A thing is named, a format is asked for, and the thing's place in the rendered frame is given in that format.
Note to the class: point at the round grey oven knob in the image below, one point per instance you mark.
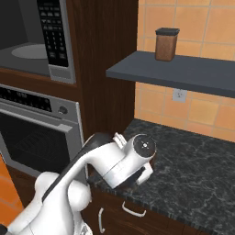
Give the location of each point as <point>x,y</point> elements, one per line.
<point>62,110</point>

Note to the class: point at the silver microwave oven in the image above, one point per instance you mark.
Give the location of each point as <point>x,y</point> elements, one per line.
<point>58,46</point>

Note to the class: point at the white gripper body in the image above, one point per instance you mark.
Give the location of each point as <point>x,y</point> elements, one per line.
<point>146,175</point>

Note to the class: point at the black glass oven door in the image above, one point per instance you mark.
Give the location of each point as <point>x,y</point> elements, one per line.
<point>33,143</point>

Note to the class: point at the dark grey wall shelf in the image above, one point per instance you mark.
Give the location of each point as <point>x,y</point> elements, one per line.
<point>171,72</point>

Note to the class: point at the silver built-in oven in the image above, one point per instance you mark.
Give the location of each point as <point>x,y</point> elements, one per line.
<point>33,104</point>

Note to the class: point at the dark wood cupboard door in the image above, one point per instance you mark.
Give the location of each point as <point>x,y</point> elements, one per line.
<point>114,225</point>

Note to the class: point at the white microwave turntable plate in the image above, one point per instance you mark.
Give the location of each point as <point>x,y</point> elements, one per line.
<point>30,52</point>

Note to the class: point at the white wall socket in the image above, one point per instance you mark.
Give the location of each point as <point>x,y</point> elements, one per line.
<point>179,95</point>

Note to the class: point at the glass microwave door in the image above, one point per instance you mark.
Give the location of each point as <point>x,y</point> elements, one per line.
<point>18,27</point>

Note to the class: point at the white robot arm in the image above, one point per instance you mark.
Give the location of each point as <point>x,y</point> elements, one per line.
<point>101,159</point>

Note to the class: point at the dark wood tall cabinet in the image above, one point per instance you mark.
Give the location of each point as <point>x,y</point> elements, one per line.
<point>104,39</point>

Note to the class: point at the brown jar with black lid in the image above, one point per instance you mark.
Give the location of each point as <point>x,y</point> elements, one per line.
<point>166,46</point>

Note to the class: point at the dark wood drawer front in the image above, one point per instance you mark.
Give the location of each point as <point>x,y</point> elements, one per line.
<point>153,218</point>

